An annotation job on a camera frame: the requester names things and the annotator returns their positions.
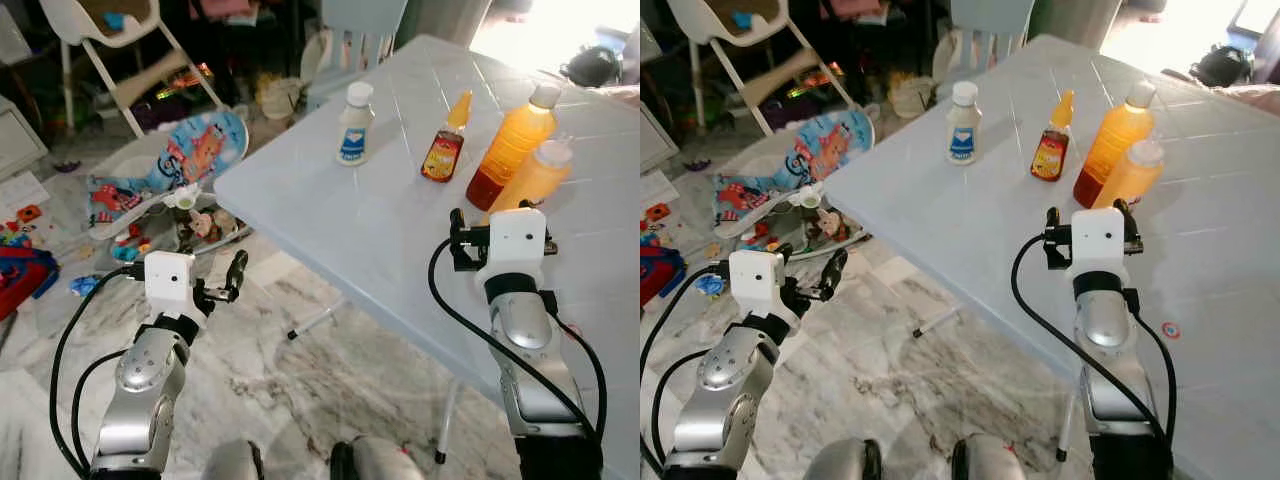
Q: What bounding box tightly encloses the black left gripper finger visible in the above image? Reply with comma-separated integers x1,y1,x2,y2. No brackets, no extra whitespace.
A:
818,247,849,301
224,249,250,303

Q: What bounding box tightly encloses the small orange juice bottle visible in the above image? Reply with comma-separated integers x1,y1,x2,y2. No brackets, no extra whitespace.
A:
1092,138,1167,211
487,138,575,216

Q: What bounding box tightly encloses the honey bottle orange cap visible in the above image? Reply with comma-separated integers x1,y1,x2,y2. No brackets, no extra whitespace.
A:
1030,90,1077,183
420,90,474,184

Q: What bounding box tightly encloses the white plastic table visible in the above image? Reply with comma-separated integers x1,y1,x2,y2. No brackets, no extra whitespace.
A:
213,33,641,480
820,33,1280,480

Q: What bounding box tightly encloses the large orange juice bottle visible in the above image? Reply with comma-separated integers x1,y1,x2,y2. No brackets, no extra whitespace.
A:
1072,81,1158,210
465,84,563,212

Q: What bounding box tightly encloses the red and blue toy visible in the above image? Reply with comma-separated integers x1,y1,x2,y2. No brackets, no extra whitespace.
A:
640,245,689,309
0,245,61,323

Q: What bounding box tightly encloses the colourful baby bouncer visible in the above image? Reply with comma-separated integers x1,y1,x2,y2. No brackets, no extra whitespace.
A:
85,108,251,243
713,108,876,241

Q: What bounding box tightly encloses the white bottle blue label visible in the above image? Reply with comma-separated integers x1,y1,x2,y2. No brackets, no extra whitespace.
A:
945,81,983,166
336,82,377,168

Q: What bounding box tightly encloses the white drawer cabinet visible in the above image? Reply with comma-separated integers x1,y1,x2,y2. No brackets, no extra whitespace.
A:
640,100,681,173
0,95,49,183

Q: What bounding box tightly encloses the grey robot left leg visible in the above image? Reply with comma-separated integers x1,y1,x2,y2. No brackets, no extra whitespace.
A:
203,440,266,480
803,438,883,480

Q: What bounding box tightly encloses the grey robot leg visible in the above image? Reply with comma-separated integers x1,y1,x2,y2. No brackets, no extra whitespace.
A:
803,438,883,480
950,433,1033,480
203,440,266,480
330,435,429,480

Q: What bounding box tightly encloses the cream woven bag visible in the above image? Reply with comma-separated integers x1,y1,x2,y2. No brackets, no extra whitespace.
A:
255,75,306,121
888,75,939,119

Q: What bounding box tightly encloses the black rounded pot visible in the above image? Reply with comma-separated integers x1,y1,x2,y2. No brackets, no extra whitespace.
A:
560,45,626,89
1190,45,1256,89

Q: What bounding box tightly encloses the pale blue chair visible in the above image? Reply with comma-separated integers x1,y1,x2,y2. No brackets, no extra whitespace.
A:
932,0,1036,101
300,0,411,113

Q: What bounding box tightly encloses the grey robot right leg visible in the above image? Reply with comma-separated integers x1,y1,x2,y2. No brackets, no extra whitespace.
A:
330,435,429,480
950,433,1033,480

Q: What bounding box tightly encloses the white high chair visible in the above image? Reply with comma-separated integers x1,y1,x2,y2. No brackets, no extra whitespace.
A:
38,0,229,139
663,0,856,138

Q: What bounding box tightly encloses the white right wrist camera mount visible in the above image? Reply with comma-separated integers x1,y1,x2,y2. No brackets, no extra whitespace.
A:
475,208,549,291
1070,207,1129,281

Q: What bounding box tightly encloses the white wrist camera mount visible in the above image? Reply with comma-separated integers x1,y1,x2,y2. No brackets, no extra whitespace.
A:
1070,207,1129,281
728,250,796,326
475,208,549,291
145,252,209,323

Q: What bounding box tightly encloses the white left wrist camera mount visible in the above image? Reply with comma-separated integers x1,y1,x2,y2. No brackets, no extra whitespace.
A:
728,250,796,326
145,252,209,323

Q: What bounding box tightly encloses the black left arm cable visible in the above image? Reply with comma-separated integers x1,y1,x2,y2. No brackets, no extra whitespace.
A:
48,262,149,479
640,262,731,476

